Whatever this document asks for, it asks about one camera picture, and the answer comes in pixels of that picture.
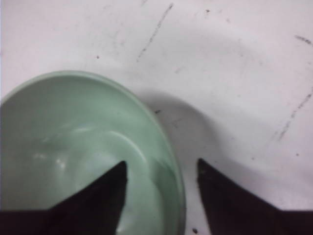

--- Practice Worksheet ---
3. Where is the green bowl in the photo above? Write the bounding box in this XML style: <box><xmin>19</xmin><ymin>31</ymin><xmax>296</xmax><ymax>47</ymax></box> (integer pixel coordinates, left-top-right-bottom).
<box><xmin>0</xmin><ymin>70</ymin><xmax>185</xmax><ymax>235</ymax></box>

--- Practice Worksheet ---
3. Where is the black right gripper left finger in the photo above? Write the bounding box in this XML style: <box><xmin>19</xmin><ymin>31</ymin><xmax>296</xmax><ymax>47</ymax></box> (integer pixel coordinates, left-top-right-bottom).
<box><xmin>0</xmin><ymin>161</ymin><xmax>128</xmax><ymax>235</ymax></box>

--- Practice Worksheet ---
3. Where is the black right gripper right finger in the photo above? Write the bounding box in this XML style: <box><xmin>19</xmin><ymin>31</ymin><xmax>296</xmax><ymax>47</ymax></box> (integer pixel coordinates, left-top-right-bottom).
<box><xmin>197</xmin><ymin>159</ymin><xmax>313</xmax><ymax>235</ymax></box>

